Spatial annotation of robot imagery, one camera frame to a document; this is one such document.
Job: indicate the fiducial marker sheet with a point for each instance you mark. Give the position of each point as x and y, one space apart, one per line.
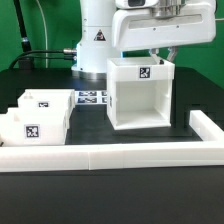
91 97

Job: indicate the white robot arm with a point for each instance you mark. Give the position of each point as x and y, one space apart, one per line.
95 46

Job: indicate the white drawer cabinet housing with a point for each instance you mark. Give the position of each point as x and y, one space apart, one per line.
139 92

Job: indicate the black pole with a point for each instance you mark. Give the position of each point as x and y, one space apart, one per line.
24 38

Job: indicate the white L-shaped border fence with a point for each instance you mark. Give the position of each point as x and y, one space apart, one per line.
207 151

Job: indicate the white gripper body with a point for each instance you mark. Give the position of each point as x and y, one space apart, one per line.
150 24

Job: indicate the white drawer box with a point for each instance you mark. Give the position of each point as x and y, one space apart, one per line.
20 127
54 99

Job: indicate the white front drawer box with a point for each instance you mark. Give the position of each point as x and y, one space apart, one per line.
20 127

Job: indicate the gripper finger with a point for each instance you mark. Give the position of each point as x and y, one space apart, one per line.
173 51
155 58

